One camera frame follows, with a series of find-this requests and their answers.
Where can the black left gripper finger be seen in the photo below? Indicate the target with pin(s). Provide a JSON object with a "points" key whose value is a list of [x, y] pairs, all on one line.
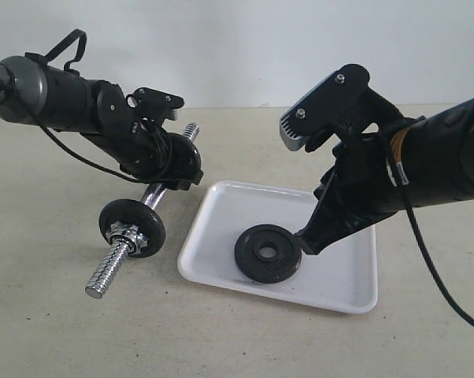
{"points": [[182, 157]]}

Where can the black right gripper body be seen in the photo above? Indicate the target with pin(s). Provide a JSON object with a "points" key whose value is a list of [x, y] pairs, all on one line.
{"points": [[363, 183]]}

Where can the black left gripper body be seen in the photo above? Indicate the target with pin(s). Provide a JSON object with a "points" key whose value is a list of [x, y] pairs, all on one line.
{"points": [[144, 152]]}

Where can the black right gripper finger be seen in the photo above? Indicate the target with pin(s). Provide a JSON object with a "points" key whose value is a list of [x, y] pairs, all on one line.
{"points": [[325, 191], [329, 222]]}

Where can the chrome star collar nut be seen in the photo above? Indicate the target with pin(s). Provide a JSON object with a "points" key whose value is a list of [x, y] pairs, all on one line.
{"points": [[129, 234]]}

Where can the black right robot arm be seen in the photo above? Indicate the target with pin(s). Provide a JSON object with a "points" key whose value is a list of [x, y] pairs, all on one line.
{"points": [[435, 156]]}

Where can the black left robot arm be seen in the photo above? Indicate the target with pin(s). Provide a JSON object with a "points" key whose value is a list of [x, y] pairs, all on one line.
{"points": [[61, 100]]}

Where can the white plastic tray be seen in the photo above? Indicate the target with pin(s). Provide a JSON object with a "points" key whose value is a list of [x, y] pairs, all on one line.
{"points": [[342, 278]]}

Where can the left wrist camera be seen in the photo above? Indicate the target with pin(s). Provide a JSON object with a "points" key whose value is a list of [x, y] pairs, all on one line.
{"points": [[154, 104]]}

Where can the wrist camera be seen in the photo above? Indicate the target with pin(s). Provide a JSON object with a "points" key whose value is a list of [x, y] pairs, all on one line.
{"points": [[154, 104], [341, 104]]}

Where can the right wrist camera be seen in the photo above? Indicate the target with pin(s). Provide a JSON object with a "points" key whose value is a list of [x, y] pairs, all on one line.
{"points": [[341, 104]]}

